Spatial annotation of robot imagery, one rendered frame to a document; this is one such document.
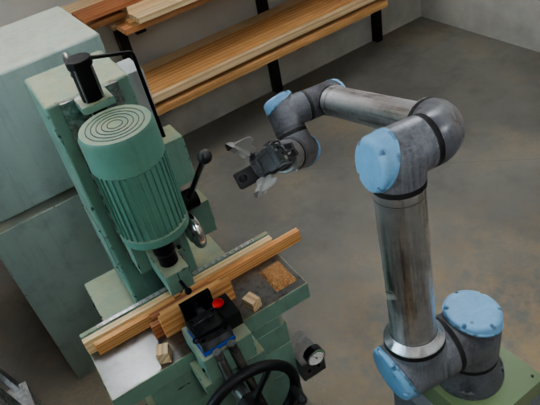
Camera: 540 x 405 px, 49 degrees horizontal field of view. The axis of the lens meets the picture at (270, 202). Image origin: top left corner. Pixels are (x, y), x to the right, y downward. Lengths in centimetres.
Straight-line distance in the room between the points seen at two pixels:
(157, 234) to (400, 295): 58
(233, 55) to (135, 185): 240
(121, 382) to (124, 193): 52
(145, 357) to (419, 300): 73
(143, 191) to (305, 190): 217
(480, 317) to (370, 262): 144
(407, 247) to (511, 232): 189
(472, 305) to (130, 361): 90
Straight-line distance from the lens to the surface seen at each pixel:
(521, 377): 183
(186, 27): 398
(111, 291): 200
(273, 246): 175
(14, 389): 264
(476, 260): 298
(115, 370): 165
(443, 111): 124
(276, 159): 147
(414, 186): 120
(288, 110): 167
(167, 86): 351
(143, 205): 137
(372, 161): 116
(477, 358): 163
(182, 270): 157
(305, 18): 393
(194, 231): 170
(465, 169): 351
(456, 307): 160
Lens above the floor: 213
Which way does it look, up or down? 39 degrees down
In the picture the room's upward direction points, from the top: 13 degrees counter-clockwise
